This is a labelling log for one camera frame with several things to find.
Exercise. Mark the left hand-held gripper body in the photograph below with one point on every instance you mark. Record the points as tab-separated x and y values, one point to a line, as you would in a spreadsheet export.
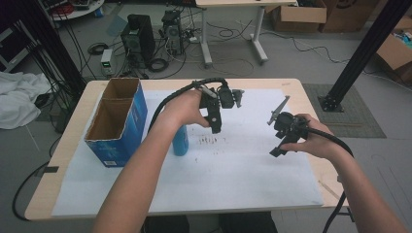
214	113

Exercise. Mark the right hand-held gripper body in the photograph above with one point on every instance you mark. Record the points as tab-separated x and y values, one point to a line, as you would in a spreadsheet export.
288	127

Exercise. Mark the person's left hand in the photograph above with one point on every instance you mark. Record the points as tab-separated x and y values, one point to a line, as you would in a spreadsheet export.
183	108

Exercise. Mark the person's right hand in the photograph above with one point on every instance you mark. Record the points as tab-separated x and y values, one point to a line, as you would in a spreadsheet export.
319	142

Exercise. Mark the blue bottle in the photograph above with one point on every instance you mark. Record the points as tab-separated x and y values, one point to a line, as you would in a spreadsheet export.
180	142

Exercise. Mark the white paper sheet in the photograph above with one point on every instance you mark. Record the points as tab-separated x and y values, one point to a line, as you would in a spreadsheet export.
233	174

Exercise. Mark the grey floor mat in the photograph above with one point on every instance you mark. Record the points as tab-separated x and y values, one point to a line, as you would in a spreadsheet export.
353	119

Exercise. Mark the open blue cardboard box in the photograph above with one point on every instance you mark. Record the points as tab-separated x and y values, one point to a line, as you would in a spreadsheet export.
128	129

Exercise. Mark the open-sided computer tower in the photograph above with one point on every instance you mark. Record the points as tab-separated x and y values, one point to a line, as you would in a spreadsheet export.
172	30

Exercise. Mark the white-legged desk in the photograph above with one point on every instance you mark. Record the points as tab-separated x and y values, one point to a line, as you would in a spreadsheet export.
246	2

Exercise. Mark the black computer tower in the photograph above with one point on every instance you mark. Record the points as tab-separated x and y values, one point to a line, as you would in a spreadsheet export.
139	37

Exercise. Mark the white bench power supply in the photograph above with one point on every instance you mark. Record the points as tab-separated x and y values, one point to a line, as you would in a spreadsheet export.
106	61

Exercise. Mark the open brown cardboard box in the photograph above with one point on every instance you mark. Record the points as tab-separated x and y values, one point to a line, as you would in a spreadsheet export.
393	51

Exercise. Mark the round white table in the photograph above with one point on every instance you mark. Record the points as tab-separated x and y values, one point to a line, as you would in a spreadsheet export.
84	11

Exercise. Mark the black tape strip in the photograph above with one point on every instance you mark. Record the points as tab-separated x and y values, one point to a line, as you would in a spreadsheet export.
51	169

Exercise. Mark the white cloth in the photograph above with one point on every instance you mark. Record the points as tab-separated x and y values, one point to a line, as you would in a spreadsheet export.
19	97

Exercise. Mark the black metal post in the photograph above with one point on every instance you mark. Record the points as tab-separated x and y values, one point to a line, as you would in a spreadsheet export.
55	48
362	51

